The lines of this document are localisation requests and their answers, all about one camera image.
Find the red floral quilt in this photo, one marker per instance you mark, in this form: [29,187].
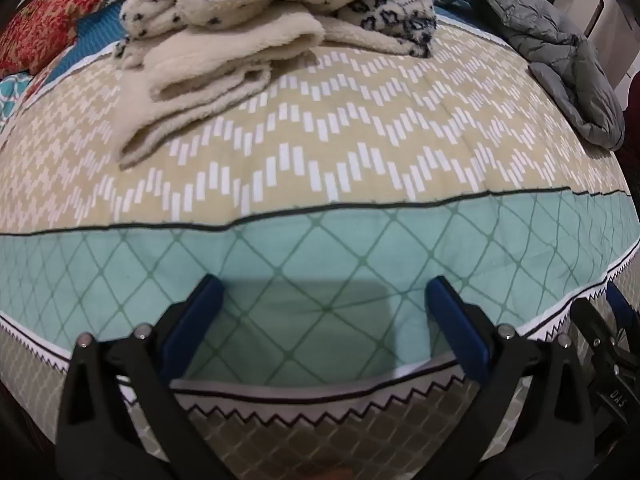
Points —
[45,25]

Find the grey quilted jacket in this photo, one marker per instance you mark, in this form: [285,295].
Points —
[550,45]

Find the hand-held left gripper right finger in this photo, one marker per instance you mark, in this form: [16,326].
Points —
[457,325]

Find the teal lattice pillow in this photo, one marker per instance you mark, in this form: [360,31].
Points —
[12,92]

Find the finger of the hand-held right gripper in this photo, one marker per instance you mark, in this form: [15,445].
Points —
[597,355]
[621,305]

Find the patterned bedspread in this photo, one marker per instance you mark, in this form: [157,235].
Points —
[350,135]

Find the cream spotted fleece garment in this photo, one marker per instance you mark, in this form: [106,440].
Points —
[240,55]

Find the white cabinet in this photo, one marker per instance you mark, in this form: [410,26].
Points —
[600,15]

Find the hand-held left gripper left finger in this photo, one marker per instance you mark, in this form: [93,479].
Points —
[192,320]

